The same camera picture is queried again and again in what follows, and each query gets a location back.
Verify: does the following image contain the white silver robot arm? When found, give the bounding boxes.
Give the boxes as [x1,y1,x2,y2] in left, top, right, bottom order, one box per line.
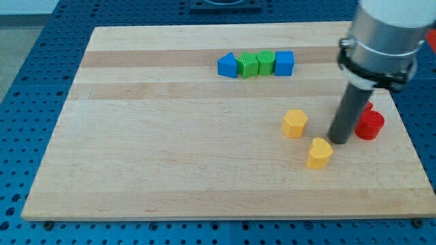
[338,0,435,92]

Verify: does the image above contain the yellow hexagon block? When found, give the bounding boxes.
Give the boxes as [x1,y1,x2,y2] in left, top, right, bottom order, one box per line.
[282,110,309,138]

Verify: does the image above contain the wooden board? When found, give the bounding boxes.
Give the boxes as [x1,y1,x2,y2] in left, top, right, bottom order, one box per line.
[21,22,435,221]

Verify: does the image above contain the blue triangle block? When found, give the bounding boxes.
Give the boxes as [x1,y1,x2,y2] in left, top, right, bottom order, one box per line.
[217,52,238,78]

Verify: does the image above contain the green star block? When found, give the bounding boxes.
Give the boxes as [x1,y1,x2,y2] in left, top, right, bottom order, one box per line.
[236,51,259,78]

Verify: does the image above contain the green cylinder block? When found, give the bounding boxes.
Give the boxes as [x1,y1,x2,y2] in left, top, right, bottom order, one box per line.
[256,50,275,76]

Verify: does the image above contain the blue cube block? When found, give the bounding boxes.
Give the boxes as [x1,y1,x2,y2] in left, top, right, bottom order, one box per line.
[275,51,295,76]

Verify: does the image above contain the yellow heart block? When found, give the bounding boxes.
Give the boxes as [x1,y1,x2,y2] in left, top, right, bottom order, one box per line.
[306,137,334,169]

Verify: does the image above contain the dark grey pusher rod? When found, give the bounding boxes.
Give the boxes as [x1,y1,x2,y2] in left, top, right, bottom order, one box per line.
[328,83,373,144]

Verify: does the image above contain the red block behind rod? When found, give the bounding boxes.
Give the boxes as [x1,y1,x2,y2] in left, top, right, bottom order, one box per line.
[364,101,373,112]

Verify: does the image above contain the red cylinder block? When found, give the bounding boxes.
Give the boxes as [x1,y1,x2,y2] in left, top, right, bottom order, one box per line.
[354,110,385,140]

